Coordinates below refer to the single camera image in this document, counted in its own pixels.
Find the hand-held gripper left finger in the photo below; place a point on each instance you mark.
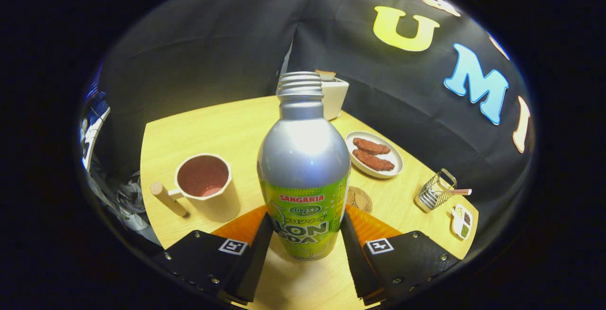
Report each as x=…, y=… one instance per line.
x=255, y=265

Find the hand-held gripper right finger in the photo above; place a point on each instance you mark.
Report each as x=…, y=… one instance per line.
x=355, y=265

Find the round cork coaster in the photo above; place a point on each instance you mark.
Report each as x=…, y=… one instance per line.
x=362, y=200

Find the silver green label juice bottle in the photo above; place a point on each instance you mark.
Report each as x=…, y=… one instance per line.
x=303, y=158

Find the brown meat patty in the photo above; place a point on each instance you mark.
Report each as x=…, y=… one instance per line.
x=374, y=161
x=371, y=146

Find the white oval plate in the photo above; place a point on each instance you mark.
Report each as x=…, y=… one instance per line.
x=395, y=158

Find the white condiment dish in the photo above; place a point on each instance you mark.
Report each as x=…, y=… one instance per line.
x=461, y=222

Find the small orange stick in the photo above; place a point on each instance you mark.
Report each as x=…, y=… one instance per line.
x=461, y=191

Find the wooden table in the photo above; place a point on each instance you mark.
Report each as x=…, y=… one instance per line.
x=227, y=130

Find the grey crumpled cloth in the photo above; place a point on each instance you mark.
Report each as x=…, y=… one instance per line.
x=128, y=201

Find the white toaster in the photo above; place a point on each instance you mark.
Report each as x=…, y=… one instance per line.
x=336, y=97

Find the toast slice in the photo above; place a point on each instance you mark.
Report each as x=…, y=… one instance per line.
x=325, y=75

